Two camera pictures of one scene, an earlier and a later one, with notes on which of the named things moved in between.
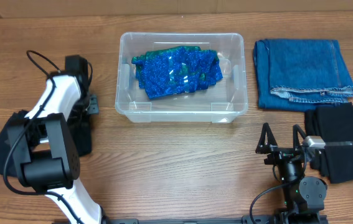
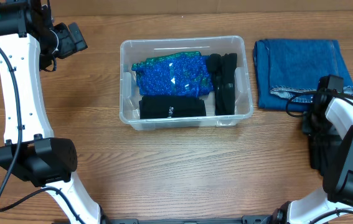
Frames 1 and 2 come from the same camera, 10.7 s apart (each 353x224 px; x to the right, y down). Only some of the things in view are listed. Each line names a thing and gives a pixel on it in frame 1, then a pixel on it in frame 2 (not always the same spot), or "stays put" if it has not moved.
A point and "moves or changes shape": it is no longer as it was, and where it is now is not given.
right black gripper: [277, 152] → [308, 130]
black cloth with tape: [80, 121] → [224, 71]
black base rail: [294, 219] stays put
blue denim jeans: [294, 74] stays put
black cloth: [0, 158] → [160, 107]
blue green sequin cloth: [174, 70] moves or changes shape
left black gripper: [94, 105] → [69, 45]
